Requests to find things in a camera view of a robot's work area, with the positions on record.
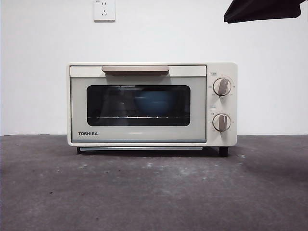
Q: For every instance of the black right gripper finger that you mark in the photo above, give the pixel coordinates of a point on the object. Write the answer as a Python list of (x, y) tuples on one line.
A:
[(260, 10)]

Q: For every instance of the blue ribbed bowl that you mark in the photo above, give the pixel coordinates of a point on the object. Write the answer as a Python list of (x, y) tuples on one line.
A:
[(154, 104)]

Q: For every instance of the cream Toshiba toaster oven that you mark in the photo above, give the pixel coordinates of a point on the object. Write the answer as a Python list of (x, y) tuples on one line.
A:
[(234, 108)]

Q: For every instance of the cream temperature knob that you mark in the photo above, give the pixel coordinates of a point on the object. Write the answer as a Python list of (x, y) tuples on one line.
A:
[(222, 87)]

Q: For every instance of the cream timer knob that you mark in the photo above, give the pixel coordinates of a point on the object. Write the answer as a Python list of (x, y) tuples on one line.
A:
[(222, 122)]

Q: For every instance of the white wall socket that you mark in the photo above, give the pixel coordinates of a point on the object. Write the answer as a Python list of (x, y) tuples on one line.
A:
[(104, 10)]

